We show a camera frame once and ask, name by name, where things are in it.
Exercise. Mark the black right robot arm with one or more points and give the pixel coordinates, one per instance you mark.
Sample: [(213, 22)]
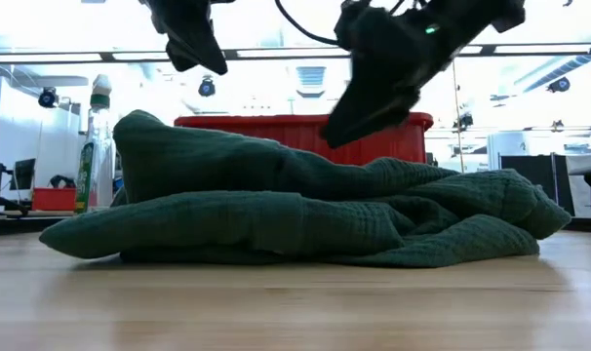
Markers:
[(471, 19)]

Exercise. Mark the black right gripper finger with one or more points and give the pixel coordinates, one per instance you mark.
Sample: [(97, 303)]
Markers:
[(354, 122), (403, 100)]

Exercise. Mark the small red storage box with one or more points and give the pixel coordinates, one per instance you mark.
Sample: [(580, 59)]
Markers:
[(54, 199)]

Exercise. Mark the black partition panel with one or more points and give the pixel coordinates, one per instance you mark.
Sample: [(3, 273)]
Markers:
[(534, 180)]

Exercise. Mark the black computer monitor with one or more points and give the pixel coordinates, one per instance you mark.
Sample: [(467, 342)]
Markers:
[(23, 174)]

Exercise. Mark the clear plastic water bottle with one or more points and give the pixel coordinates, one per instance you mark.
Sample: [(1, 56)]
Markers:
[(95, 161)]

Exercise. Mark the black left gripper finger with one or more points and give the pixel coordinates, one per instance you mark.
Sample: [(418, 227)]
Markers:
[(208, 49), (181, 56)]

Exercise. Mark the black round camera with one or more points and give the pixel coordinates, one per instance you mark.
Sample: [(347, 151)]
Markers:
[(559, 84), (207, 88), (48, 97)]

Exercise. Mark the dark green button shirt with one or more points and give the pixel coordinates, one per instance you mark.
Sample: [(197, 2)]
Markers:
[(276, 219)]

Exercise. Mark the red plastic laundry bin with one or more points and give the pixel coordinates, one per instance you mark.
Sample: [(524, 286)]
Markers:
[(295, 134)]

